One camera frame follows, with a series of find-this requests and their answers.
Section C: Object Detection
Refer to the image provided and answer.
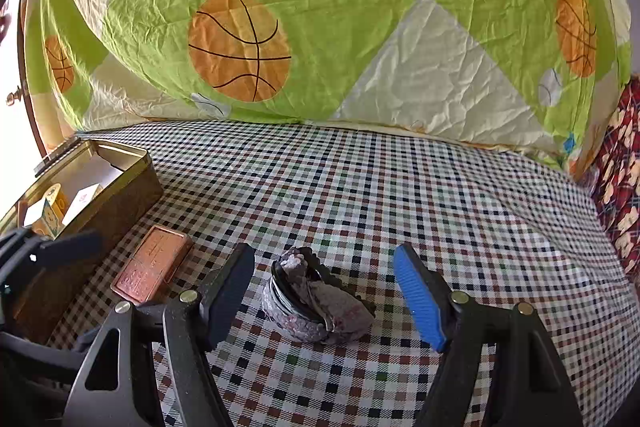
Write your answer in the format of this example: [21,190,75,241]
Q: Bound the yellow face toy block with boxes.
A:
[43,183,68,222]

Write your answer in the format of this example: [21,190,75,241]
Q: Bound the gold metal storage tin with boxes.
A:
[9,139,163,343]

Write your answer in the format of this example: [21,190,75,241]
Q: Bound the copper embossed tin box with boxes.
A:
[111,225,193,306]

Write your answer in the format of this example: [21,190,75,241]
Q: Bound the checkered tablecloth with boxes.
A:
[50,121,639,426]

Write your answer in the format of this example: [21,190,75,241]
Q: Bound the red floral cushion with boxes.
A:
[593,75,640,288]

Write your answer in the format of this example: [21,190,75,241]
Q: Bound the green basketball quilt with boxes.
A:
[22,0,632,176]

